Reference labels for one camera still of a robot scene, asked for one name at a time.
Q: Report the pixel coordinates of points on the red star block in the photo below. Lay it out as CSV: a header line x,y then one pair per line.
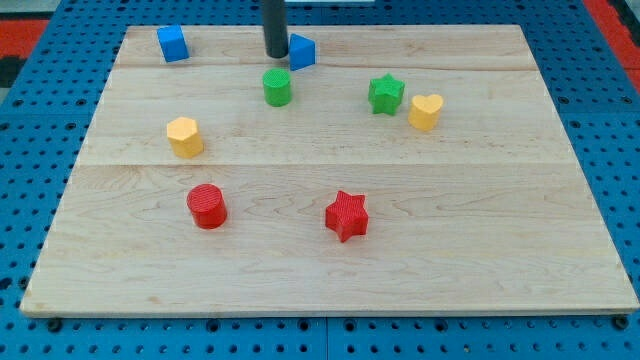
x,y
347,215

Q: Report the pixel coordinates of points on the green star block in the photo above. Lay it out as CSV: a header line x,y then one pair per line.
x,y
385,94

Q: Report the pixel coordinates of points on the blue triangle block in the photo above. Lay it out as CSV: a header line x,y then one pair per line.
x,y
302,52

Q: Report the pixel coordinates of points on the light wooden board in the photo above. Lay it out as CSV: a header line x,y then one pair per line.
x,y
487,214

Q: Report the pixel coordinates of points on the green cylinder block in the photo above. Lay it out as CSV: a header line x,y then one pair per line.
x,y
277,87

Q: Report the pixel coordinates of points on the red cylinder block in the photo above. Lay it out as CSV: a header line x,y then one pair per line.
x,y
207,206

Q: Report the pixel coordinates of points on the yellow heart block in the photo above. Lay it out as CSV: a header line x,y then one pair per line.
x,y
425,111

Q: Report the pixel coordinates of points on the yellow hexagon block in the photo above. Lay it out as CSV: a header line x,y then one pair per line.
x,y
184,137

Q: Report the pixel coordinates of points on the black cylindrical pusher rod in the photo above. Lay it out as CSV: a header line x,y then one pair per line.
x,y
275,28

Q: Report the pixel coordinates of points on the blue cube block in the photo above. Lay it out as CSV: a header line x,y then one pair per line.
x,y
172,43

